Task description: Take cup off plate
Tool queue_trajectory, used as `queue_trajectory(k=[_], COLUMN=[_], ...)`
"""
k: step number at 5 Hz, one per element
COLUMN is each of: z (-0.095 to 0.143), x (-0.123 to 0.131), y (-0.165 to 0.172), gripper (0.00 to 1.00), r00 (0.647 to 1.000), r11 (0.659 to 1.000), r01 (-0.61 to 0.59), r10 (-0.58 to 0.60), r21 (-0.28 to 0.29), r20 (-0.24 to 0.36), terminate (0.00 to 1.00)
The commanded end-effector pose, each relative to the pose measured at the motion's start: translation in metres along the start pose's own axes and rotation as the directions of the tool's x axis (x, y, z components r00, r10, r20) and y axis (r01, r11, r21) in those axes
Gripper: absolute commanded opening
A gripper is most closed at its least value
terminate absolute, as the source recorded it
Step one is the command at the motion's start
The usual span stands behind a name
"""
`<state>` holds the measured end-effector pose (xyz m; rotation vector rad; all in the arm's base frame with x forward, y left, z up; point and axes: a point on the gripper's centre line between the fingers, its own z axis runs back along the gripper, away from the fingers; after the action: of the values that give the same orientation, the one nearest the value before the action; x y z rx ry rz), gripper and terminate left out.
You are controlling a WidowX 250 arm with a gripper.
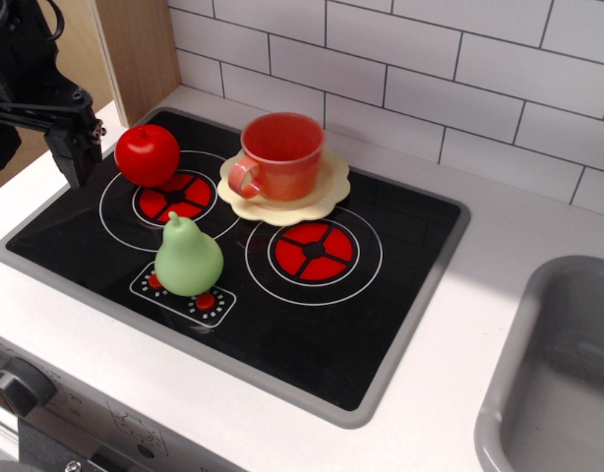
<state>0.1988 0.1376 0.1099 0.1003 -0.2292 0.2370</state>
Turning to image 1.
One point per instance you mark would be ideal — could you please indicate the grey oven knob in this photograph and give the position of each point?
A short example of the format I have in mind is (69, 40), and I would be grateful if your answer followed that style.
(24, 386)

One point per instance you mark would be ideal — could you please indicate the red toy apple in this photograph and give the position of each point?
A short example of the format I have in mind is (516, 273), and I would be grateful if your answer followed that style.
(147, 155)

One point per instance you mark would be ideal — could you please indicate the black toy stovetop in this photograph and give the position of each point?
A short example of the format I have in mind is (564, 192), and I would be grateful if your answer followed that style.
(317, 312)

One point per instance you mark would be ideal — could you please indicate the green toy pear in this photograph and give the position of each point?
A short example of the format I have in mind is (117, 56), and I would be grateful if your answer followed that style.
(189, 262)

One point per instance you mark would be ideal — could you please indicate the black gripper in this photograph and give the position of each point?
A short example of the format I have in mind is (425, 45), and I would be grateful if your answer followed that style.
(43, 101)

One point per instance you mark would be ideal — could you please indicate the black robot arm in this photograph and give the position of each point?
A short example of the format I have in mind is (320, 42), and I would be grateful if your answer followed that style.
(28, 47)

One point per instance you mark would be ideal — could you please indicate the grey oven front panel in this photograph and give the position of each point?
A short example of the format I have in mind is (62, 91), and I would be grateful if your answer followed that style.
(107, 432)

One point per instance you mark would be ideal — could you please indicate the red orange cup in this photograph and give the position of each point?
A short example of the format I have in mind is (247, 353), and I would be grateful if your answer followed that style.
(281, 158)

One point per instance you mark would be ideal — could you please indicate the cream scalloped plate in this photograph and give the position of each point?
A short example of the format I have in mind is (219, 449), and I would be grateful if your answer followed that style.
(332, 187)

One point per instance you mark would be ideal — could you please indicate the grey sink basin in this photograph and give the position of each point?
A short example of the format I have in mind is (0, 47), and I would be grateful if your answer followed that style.
(544, 408)

